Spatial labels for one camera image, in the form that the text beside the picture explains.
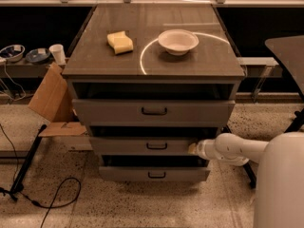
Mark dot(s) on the yellow sponge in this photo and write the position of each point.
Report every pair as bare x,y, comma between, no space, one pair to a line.
120,42

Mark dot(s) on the black stand leg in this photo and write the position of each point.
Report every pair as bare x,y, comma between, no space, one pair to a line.
18,183
247,167

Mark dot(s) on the grey bottom drawer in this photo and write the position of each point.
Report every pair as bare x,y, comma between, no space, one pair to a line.
153,168

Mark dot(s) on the white bowl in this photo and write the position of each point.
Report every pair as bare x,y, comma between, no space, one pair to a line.
178,41

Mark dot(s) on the brown cardboard box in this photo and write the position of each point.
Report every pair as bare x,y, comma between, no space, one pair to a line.
53,102

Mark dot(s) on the grey low shelf left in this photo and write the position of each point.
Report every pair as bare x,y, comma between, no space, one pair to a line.
25,70

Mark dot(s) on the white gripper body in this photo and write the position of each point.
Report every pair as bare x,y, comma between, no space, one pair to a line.
201,149

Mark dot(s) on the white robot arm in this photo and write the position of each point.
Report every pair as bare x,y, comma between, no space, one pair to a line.
279,199

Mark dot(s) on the grey top drawer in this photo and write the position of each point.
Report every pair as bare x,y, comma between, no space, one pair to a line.
153,113

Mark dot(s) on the black stand leg left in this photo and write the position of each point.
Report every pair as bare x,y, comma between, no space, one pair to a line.
18,183

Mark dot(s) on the grey drawer cabinet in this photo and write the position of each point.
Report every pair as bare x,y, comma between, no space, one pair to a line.
208,72

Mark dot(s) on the white paper cup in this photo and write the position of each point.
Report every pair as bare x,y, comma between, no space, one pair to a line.
58,54

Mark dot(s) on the black stand leg right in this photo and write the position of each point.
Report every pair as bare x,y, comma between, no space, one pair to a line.
247,167

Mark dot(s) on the grey drawer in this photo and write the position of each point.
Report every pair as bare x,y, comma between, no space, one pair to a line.
143,140
153,168
153,113

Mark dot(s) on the blue bowl right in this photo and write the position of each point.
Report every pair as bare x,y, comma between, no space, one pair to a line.
38,56

